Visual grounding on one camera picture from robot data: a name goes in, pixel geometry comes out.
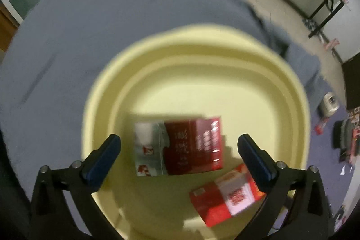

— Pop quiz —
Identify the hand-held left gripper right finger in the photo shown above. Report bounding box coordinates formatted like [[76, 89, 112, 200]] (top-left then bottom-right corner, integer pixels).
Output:
[[238, 133, 334, 240]]

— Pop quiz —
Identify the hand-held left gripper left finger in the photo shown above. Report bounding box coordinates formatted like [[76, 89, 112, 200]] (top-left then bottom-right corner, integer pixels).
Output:
[[29, 134, 122, 240]]

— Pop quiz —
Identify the red and white cigarette pack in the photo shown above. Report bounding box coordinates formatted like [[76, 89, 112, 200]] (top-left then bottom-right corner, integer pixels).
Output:
[[189, 163, 267, 228]]

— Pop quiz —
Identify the dark red and silver box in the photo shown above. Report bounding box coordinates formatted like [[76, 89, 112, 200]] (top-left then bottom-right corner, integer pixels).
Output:
[[133, 116, 225, 177]]

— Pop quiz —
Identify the pale yellow plastic basin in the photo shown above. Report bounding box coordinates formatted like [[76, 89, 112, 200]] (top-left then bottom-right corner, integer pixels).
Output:
[[81, 23, 311, 240]]

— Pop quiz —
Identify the small white grey appliance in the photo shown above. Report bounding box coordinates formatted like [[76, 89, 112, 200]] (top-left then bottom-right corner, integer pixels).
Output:
[[318, 92, 341, 118]]

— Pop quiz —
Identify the pile of colourful packets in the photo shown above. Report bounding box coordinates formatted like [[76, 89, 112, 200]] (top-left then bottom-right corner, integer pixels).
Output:
[[333, 107, 360, 164]]

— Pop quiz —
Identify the grey-blue blanket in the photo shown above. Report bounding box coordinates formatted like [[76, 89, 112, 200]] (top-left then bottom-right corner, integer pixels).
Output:
[[0, 0, 355, 240]]

